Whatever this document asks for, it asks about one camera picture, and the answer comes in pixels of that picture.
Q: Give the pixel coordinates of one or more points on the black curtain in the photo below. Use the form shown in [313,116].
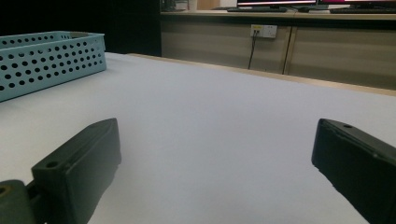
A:
[77,15]

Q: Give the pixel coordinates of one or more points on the brown cardboard box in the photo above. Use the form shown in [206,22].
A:
[208,4]

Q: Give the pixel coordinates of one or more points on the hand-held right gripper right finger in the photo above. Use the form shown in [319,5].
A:
[358,168]

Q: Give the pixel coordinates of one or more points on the computer monitor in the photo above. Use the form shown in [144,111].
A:
[358,2]
[277,2]

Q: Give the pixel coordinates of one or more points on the beige wooden counter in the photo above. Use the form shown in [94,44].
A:
[342,53]

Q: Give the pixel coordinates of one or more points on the light blue perforated plastic basket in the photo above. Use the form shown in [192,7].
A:
[71,77]

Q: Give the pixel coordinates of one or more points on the white wall socket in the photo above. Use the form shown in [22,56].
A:
[263,31]

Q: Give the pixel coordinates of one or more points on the black keyboard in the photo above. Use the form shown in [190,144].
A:
[257,10]
[362,11]

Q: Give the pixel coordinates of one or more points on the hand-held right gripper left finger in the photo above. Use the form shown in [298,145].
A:
[81,168]

